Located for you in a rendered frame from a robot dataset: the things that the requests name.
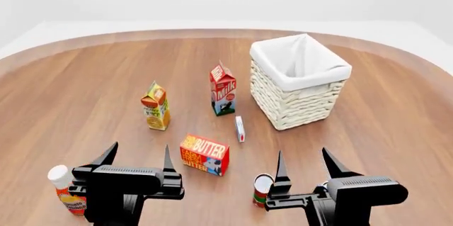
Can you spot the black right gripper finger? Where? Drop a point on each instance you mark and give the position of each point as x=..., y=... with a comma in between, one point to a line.
x=281, y=175
x=336, y=166

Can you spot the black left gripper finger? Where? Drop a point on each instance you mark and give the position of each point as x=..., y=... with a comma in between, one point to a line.
x=167, y=161
x=106, y=157

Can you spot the red butter box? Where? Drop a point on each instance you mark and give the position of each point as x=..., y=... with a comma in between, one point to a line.
x=205, y=155

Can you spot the small white cream cheese box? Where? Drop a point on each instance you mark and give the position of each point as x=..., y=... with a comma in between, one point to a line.
x=240, y=129

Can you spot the wicker basket with white liner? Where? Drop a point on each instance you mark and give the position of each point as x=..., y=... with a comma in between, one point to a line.
x=301, y=82

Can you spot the red and green tin can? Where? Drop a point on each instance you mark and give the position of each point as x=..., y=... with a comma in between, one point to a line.
x=262, y=186

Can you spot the white-capped tomato sauce bottle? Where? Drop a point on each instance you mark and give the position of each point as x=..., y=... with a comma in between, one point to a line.
x=62, y=183

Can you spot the orange juice carton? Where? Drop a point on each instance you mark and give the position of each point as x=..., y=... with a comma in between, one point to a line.
x=157, y=106

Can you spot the red milk carton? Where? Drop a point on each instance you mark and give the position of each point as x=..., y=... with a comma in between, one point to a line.
x=223, y=93

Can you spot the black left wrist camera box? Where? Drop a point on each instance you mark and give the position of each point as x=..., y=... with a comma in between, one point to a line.
x=124, y=179

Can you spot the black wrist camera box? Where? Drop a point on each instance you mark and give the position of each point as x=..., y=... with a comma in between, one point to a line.
x=368, y=190
x=124, y=179

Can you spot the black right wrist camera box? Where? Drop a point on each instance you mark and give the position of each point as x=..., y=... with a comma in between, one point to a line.
x=368, y=190

